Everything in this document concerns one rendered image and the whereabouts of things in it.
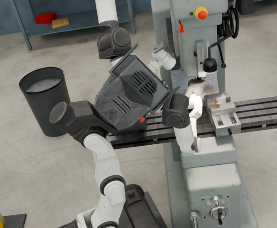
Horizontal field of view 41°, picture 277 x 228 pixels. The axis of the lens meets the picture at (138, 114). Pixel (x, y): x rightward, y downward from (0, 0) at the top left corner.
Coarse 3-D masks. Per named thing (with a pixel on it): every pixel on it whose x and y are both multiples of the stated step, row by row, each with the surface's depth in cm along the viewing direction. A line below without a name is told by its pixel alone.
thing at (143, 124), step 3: (144, 117) 235; (144, 120) 236; (135, 123) 237; (138, 123) 237; (141, 123) 238; (144, 123) 238; (132, 126) 238; (135, 126) 239; (138, 126) 239; (141, 126) 239; (144, 126) 239; (123, 129) 239; (126, 129) 240; (129, 129) 240; (132, 129) 240; (135, 129) 240
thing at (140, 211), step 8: (128, 192) 239; (136, 192) 243; (128, 200) 238; (136, 200) 237; (144, 200) 239; (128, 208) 236; (136, 208) 235; (144, 208) 234; (120, 216) 235; (128, 216) 233; (136, 216) 230; (144, 216) 229; (152, 216) 228; (72, 224) 213; (88, 224) 234; (120, 224) 230; (128, 224) 229; (136, 224) 225; (144, 224) 224; (152, 224) 224
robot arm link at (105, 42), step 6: (102, 24) 166; (108, 24) 165; (114, 24) 166; (102, 30) 171; (108, 30) 168; (102, 36) 171; (108, 36) 164; (102, 42) 168; (108, 42) 164; (102, 48) 170; (108, 48) 167
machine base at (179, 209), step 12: (168, 144) 334; (168, 156) 322; (168, 168) 311; (180, 168) 309; (168, 180) 301; (180, 180) 298; (168, 192) 293; (180, 192) 289; (180, 204) 280; (180, 216) 272; (252, 216) 262
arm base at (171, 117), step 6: (174, 96) 177; (186, 96) 178; (168, 102) 172; (168, 108) 169; (162, 114) 172; (168, 114) 169; (174, 114) 168; (180, 114) 167; (162, 120) 174; (168, 120) 171; (174, 120) 170; (180, 120) 169; (174, 126) 173; (180, 126) 172
